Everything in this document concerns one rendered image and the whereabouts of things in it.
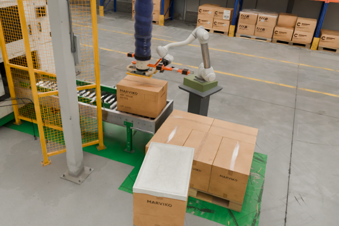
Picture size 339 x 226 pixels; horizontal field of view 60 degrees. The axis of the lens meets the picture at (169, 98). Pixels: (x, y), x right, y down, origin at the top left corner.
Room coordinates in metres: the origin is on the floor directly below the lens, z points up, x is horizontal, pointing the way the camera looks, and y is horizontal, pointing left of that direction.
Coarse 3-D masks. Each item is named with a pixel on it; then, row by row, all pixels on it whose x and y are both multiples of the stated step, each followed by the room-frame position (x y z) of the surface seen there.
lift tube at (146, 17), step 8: (136, 0) 3.64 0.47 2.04; (144, 0) 3.60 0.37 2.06; (152, 0) 3.70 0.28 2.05; (136, 8) 3.62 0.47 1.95; (144, 8) 3.60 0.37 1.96; (152, 8) 3.68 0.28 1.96; (136, 16) 3.63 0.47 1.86; (144, 16) 3.61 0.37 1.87; (152, 16) 3.70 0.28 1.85; (136, 24) 3.64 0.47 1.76; (144, 24) 3.61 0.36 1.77; (136, 32) 3.63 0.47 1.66; (144, 32) 3.60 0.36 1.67
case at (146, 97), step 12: (120, 84) 3.60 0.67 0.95; (132, 84) 3.62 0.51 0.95; (144, 84) 3.65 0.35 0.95; (156, 84) 3.68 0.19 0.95; (120, 96) 3.58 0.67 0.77; (132, 96) 3.53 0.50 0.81; (144, 96) 3.49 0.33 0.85; (156, 96) 3.44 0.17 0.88; (120, 108) 3.58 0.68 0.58; (132, 108) 3.53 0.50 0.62; (144, 108) 3.49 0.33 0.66; (156, 108) 3.44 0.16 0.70
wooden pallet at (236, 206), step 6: (192, 192) 2.60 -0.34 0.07; (198, 192) 2.66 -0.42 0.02; (204, 192) 2.56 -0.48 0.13; (198, 198) 2.58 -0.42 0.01; (204, 198) 2.57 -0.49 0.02; (210, 198) 2.58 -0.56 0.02; (216, 198) 2.58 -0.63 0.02; (222, 198) 2.49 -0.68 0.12; (216, 204) 2.51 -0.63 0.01; (222, 204) 2.50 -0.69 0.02; (228, 204) 2.50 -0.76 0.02; (234, 204) 2.44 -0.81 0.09; (240, 204) 2.42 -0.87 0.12; (240, 210) 2.42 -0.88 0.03
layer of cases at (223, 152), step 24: (168, 120) 3.42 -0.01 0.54; (192, 120) 3.47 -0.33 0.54; (216, 120) 3.51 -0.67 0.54; (192, 144) 2.90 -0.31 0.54; (216, 144) 2.94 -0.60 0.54; (240, 144) 2.97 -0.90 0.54; (192, 168) 2.62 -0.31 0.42; (216, 168) 2.53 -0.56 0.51; (240, 168) 2.52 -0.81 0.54; (216, 192) 2.52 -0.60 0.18; (240, 192) 2.43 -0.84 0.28
